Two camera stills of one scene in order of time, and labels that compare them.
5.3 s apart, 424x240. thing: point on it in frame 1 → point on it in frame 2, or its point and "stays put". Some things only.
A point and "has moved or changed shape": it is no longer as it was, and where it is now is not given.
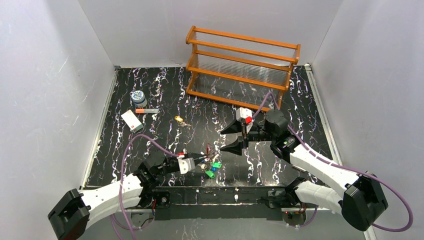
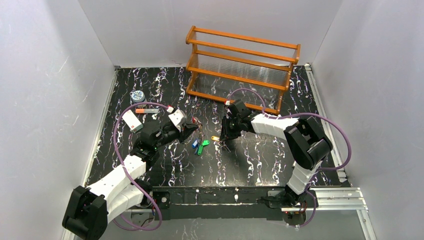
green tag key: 210,174 → 205,142
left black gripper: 195,160 → 182,131
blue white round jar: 139,98 stays put
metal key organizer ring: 209,153 → 200,129
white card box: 132,121 stays put
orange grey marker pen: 147,111 stays put
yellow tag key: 180,120 has moved or changed shape
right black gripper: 245,135 → 227,125
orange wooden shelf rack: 241,70 stays put
